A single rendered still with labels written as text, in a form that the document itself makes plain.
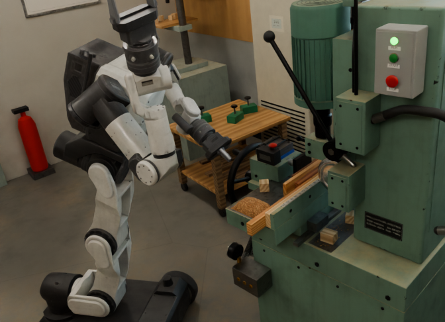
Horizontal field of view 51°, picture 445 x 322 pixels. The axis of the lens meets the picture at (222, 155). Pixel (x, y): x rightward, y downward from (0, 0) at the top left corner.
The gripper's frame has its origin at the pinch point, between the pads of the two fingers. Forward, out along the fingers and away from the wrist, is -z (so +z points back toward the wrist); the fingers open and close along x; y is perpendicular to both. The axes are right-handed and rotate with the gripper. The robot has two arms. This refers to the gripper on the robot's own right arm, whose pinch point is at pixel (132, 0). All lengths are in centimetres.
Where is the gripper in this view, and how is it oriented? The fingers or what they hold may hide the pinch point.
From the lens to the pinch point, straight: 120.5
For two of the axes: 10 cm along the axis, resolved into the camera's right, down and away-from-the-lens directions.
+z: 0.5, 7.3, 6.8
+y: 6.8, 4.8, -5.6
